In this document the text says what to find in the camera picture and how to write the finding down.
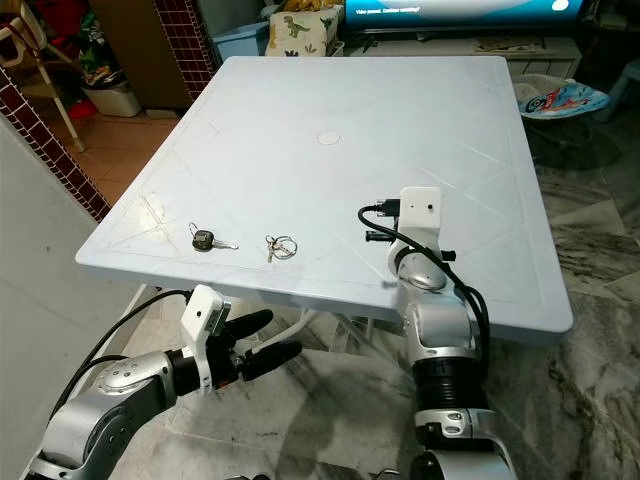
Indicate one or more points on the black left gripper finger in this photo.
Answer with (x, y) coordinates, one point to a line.
(250, 323)
(272, 358)

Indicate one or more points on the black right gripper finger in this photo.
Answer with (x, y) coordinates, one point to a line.
(380, 211)
(380, 238)

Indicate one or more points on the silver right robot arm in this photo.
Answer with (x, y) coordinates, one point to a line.
(445, 320)

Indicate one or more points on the white plastic table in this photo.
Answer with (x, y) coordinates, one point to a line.
(360, 130)

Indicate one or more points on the metal table leg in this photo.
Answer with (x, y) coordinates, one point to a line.
(362, 350)

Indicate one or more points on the black headed key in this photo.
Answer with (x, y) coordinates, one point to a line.
(205, 240)

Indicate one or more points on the pale television stand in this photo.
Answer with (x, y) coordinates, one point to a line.
(440, 45)

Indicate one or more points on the dinosaur print cushion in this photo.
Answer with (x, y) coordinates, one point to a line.
(305, 35)

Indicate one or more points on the colourful baby bouncer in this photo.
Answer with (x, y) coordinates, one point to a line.
(565, 98)

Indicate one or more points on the light blue plastic bin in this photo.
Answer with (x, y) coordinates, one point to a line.
(240, 45)

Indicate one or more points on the flat screen television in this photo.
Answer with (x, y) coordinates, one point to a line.
(460, 8)

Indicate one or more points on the white bucket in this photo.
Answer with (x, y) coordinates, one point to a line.
(112, 100)

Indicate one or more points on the light blue plastic stool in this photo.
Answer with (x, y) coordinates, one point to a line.
(622, 75)

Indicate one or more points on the brown wooden door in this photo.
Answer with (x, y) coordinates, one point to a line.
(140, 50)

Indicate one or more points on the wooden chair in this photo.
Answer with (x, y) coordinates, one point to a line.
(30, 35)

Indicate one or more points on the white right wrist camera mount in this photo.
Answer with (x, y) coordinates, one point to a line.
(422, 210)

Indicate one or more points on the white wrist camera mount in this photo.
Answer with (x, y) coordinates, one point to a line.
(422, 210)
(203, 312)

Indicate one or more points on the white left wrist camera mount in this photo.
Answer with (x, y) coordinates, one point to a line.
(203, 312)

